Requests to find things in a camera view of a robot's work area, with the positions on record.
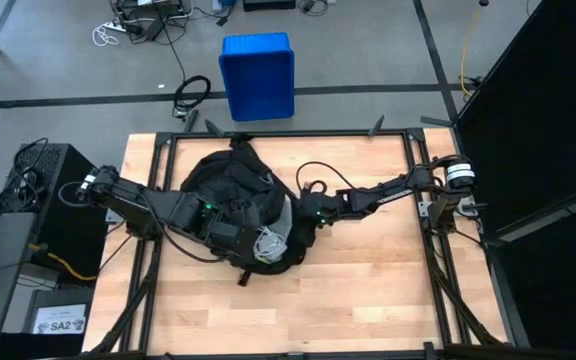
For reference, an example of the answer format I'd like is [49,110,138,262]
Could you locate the black computer tower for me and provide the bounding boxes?
[5,143,119,281]

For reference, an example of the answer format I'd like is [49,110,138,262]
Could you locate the white coiled floor cable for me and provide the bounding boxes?
[91,22,120,48]

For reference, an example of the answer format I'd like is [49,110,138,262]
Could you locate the black backpack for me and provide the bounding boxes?
[180,134,319,287]

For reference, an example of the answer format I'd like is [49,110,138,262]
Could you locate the white SA2 label sheet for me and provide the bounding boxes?
[31,303,88,335]

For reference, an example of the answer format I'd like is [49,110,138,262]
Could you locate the tangled black floor cables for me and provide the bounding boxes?
[110,0,194,45]

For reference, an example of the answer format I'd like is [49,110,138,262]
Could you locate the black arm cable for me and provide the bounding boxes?
[140,199,229,265]
[295,160,364,194]

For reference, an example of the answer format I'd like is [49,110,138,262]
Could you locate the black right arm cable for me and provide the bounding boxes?
[295,160,364,194]

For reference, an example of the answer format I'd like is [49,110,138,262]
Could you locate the black equipment box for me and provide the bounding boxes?
[242,0,297,12]

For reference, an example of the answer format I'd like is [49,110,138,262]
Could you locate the yellow cable by computer tower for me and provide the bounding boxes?
[27,243,98,282]

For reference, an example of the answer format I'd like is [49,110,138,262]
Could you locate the white charging cable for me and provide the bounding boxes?
[252,225,289,265]

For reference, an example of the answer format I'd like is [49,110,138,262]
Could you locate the blue plastic bin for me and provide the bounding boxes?
[217,32,297,123]

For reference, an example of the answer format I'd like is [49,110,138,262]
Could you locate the black partition curtain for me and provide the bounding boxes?
[455,0,576,360]

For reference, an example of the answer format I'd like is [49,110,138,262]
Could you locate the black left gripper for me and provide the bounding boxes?
[195,197,262,260]

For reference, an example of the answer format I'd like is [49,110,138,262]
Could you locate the long yellow floor cable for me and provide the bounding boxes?
[459,4,484,99]

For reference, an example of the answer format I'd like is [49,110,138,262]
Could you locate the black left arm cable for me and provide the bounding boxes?
[140,199,229,265]

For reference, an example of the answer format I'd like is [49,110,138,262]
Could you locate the black cable bundle on tower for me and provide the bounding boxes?
[0,137,50,216]

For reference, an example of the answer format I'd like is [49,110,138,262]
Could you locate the coiled black floor cable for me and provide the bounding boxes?
[171,74,213,121]

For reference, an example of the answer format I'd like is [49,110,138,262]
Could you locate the black case under label sheet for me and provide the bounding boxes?
[22,287,94,360]

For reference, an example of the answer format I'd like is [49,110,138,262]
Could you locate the black aluminium table frame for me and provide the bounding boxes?
[82,109,519,360]

